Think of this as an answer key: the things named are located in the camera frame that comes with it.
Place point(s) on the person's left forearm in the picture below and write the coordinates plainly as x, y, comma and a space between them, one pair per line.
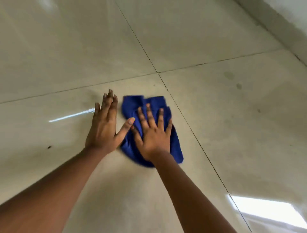
50, 192

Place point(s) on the person's right hand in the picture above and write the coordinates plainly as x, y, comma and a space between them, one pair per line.
154, 144

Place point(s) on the person's right forearm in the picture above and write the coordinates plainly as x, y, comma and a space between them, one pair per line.
192, 201

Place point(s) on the blue cleaning cloth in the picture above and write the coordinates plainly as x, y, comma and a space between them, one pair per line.
130, 108

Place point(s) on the person's left hand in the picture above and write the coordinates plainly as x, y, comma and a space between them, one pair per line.
103, 132

